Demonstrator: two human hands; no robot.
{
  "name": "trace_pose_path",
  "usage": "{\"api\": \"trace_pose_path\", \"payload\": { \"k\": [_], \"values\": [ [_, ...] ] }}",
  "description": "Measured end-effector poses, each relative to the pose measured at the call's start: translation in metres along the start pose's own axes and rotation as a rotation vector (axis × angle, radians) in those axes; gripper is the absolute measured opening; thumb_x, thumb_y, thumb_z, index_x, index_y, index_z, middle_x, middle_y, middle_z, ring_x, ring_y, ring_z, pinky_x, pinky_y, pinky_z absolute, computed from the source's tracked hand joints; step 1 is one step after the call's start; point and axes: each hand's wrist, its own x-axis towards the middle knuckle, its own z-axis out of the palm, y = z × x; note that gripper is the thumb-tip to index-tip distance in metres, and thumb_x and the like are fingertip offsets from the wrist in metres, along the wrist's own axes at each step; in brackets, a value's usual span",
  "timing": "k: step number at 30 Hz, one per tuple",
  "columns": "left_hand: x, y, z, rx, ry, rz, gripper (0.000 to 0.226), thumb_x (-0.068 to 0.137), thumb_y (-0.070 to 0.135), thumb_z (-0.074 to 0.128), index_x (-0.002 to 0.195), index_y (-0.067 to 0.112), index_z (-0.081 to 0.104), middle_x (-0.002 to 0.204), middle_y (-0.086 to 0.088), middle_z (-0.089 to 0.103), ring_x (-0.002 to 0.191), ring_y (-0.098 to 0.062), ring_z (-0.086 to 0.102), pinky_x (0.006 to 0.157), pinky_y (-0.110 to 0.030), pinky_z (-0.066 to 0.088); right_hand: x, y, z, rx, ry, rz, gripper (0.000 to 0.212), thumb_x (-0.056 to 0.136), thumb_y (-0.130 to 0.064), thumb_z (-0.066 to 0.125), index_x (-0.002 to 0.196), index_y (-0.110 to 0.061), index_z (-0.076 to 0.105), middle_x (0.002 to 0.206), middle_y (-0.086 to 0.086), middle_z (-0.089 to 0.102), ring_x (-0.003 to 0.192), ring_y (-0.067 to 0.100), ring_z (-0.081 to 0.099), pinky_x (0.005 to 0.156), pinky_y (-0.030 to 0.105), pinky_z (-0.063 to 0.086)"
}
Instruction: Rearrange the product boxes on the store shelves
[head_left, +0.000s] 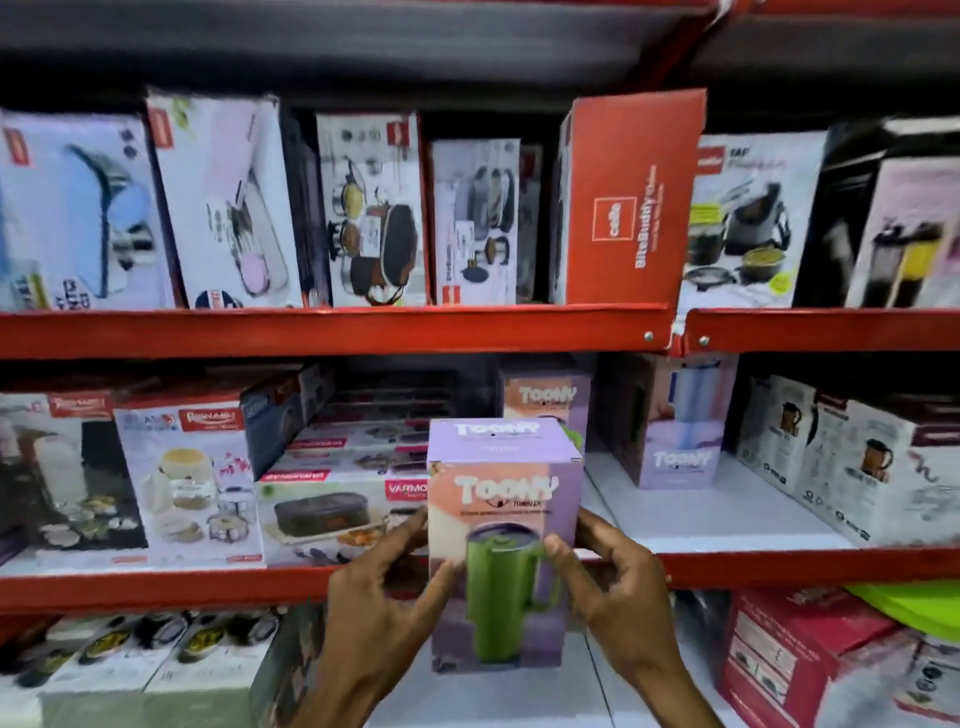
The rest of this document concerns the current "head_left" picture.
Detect person's right hand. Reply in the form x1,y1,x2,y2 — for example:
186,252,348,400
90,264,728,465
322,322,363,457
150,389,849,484
544,508,681,681

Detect person's left hand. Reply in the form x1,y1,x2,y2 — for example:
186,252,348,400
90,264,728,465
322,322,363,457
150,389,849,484
322,506,467,714

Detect white box black lunchbox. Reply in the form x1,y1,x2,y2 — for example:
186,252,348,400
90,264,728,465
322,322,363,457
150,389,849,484
254,469,431,568

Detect purple box green tumbler print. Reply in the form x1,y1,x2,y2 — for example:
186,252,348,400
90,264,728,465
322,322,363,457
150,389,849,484
500,368,595,453
425,416,586,675

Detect pink box blue tumbler print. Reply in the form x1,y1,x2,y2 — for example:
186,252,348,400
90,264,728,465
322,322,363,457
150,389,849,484
598,352,741,491

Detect dark red box container print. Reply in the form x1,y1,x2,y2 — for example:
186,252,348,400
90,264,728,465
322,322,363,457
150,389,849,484
718,587,922,728

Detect white box brown jug print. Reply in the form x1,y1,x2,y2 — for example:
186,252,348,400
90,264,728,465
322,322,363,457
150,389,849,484
793,395,960,550
737,374,820,498

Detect white box casserole set print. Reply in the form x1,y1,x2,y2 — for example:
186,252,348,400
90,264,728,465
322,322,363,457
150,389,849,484
113,373,303,569

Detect white boxes with bowl prints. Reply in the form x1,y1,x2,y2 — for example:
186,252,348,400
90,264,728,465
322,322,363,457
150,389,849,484
0,605,325,728

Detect red metal shelf rack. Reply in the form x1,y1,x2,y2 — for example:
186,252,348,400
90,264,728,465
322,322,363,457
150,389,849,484
0,0,721,728
678,0,960,594

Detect white box dark round prints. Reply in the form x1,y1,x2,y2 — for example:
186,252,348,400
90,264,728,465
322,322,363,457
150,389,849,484
893,635,960,726

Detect large red box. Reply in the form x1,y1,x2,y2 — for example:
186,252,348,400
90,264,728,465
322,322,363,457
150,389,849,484
548,87,709,308

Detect white box grey green lunchset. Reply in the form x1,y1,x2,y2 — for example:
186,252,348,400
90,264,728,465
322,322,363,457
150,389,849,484
677,130,831,313

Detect white box brown lunch carrier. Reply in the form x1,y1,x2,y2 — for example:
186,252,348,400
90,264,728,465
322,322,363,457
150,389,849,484
314,112,430,309

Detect grey box lunch container set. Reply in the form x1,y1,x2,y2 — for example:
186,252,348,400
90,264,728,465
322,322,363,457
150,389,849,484
428,137,523,307

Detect dark narrow box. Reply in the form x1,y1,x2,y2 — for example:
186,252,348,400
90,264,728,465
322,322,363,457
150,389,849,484
280,112,333,309

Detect white box pink lunchbox print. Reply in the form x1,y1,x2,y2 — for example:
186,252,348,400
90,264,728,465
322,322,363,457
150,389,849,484
145,89,306,310

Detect black box blender bottles print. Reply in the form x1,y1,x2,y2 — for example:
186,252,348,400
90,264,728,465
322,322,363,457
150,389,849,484
793,115,960,311

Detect lavender box blue oval lunchbox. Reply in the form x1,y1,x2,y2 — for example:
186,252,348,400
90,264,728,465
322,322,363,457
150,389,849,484
0,110,178,313

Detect green plastic lid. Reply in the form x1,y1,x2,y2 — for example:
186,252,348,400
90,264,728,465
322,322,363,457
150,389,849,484
845,580,960,645

